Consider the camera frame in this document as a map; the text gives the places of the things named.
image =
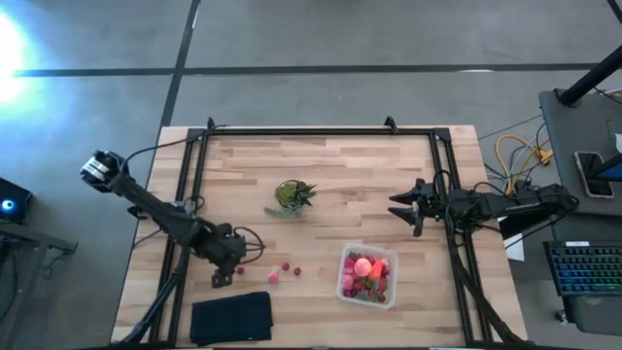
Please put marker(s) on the clear plastic tupperware container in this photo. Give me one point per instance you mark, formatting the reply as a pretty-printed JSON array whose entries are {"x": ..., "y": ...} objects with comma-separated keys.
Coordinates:
[{"x": 391, "y": 291}]

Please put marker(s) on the black aluminium rig frame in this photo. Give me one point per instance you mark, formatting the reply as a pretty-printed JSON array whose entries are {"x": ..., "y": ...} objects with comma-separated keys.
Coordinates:
[{"x": 316, "y": 131}]

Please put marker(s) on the black caster wheel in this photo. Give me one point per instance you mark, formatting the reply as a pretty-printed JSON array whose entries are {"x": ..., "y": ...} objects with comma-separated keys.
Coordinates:
[{"x": 562, "y": 316}]

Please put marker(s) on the green potted succulent plant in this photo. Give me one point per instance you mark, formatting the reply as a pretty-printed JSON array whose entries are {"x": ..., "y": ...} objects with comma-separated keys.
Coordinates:
[{"x": 291, "y": 193}]

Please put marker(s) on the black round pole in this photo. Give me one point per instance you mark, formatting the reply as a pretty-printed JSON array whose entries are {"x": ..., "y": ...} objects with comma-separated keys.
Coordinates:
[{"x": 590, "y": 78}]

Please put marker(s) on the grey metal stand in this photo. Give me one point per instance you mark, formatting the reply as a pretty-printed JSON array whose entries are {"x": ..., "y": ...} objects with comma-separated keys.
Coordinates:
[{"x": 29, "y": 237}]

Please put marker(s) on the grey desk top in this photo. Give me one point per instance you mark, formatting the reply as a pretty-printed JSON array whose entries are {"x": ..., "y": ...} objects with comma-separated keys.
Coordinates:
[{"x": 573, "y": 233}]

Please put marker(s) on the black smartphone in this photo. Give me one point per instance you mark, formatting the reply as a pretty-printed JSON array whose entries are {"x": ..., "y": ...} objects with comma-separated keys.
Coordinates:
[{"x": 594, "y": 175}]

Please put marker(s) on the pink yellow peach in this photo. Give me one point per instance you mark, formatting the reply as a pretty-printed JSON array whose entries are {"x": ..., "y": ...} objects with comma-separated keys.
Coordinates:
[{"x": 362, "y": 267}]

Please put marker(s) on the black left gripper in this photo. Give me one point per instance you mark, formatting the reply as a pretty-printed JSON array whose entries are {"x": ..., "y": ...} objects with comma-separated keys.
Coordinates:
[{"x": 228, "y": 250}]

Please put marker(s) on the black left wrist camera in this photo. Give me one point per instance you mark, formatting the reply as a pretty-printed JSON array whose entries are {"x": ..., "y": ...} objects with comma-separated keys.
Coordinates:
[{"x": 221, "y": 280}]

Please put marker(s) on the orange carrot green top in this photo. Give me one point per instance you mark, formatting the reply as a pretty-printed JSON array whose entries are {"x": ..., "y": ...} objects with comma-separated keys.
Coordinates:
[{"x": 376, "y": 270}]

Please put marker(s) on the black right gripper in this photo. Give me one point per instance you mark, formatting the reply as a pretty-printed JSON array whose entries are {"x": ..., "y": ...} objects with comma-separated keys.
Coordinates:
[{"x": 430, "y": 204}]

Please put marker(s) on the grey cart top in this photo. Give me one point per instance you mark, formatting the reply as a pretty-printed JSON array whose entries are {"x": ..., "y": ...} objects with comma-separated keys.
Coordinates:
[{"x": 573, "y": 126}]

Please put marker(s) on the dark blue folded cloth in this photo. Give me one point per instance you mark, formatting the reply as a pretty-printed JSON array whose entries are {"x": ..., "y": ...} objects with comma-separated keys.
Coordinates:
[{"x": 231, "y": 318}]

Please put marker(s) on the small pink peach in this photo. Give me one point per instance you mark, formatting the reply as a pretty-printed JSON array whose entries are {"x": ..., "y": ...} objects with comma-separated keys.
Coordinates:
[{"x": 347, "y": 282}]

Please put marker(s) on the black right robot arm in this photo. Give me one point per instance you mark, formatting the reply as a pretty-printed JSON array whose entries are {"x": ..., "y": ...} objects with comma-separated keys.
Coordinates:
[{"x": 510, "y": 206}]

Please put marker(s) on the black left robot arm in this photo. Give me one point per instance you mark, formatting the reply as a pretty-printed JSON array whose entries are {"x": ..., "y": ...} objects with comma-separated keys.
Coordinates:
[{"x": 155, "y": 214}]

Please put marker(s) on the black device blue light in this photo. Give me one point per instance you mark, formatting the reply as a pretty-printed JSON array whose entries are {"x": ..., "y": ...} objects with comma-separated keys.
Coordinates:
[{"x": 19, "y": 194}]

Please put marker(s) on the keyboard with rainbow backlight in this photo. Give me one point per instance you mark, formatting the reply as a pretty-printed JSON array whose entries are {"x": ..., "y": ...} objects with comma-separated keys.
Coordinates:
[{"x": 583, "y": 269}]

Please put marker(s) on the white paper sheet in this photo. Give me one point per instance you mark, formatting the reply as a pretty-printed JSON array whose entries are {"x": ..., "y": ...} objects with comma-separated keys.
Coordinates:
[{"x": 515, "y": 248}]

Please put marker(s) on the black cart bar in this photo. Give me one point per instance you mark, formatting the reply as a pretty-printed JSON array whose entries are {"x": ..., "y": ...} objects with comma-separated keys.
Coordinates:
[{"x": 525, "y": 226}]

